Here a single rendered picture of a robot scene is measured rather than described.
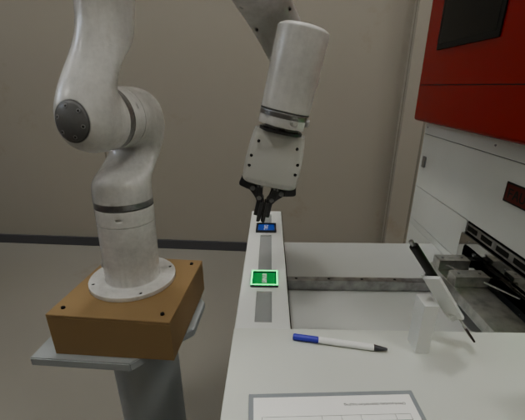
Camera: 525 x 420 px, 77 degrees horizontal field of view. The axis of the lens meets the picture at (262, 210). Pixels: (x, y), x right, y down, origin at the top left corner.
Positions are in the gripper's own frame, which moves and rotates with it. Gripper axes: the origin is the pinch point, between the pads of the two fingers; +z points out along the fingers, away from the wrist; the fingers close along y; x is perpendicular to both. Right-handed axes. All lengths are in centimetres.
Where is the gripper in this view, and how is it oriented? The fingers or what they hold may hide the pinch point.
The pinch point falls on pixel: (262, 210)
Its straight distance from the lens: 62.3
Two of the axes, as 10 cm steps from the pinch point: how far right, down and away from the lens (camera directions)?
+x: -0.2, 3.5, -9.3
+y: -9.8, -2.0, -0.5
